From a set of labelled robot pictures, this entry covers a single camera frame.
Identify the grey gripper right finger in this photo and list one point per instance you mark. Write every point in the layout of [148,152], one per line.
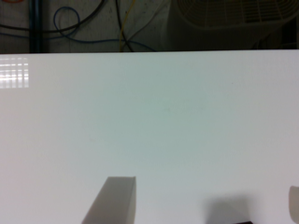
[294,204]

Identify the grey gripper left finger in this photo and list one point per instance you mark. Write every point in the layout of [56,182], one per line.
[115,202]

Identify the blue block with hole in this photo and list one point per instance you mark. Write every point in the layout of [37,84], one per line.
[246,222]

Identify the white fan with grille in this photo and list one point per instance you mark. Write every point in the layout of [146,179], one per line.
[224,24]

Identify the dark blue vertical post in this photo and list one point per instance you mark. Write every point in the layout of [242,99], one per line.
[35,26]

